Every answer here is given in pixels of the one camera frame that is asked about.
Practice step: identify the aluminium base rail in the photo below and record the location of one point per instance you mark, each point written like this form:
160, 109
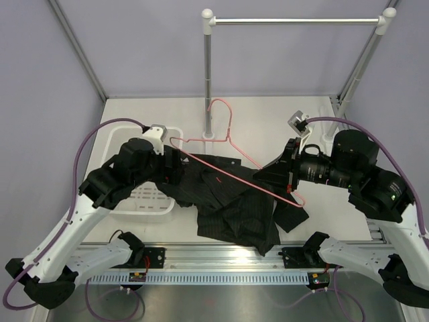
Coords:
215, 257

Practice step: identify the aluminium frame post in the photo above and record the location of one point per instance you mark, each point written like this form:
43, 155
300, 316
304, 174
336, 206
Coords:
364, 57
66, 26

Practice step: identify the white slotted cable duct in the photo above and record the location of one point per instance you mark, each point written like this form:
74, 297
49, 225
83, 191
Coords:
201, 278

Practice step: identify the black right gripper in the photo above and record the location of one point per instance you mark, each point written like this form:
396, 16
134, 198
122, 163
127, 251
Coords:
284, 172

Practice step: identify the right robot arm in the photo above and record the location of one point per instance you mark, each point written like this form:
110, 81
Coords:
381, 195

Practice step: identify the silver clothes rack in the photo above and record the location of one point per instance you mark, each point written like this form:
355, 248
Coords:
209, 21

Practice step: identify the aluminium frame post right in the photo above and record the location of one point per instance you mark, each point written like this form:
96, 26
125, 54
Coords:
364, 57

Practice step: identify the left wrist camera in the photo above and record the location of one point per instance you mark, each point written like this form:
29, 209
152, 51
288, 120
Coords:
156, 135

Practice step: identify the aluminium frame post left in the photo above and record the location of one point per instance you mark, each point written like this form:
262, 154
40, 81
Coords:
66, 26

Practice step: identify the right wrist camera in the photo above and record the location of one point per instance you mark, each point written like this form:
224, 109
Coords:
297, 123

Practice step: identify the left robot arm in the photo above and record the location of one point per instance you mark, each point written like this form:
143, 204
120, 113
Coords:
51, 273

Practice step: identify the white plastic basket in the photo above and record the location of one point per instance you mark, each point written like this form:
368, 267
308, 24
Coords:
146, 204

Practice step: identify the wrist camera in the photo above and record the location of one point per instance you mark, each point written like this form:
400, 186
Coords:
297, 123
156, 135

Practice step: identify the black pinstriped shirt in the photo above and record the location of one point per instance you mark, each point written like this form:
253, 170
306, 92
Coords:
231, 206

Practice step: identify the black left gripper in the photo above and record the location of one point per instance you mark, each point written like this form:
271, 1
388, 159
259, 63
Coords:
170, 175

